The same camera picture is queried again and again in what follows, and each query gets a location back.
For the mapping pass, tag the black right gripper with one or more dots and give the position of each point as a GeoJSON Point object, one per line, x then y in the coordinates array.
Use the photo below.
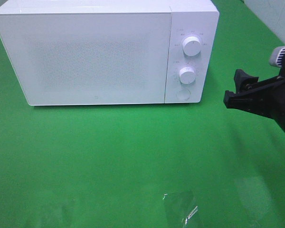
{"type": "Point", "coordinates": [270, 104]}

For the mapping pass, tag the white microwave knob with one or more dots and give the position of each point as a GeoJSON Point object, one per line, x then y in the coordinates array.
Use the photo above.
{"type": "Point", "coordinates": [191, 45]}
{"type": "Point", "coordinates": [187, 75]}

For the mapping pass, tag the round microwave door button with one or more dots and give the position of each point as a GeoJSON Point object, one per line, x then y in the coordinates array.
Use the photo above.
{"type": "Point", "coordinates": [183, 94]}

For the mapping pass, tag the white microwave door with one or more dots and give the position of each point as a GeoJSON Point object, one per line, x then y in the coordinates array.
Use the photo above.
{"type": "Point", "coordinates": [79, 59]}

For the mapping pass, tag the white microwave oven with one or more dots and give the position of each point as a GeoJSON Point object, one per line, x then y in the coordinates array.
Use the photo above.
{"type": "Point", "coordinates": [188, 17]}

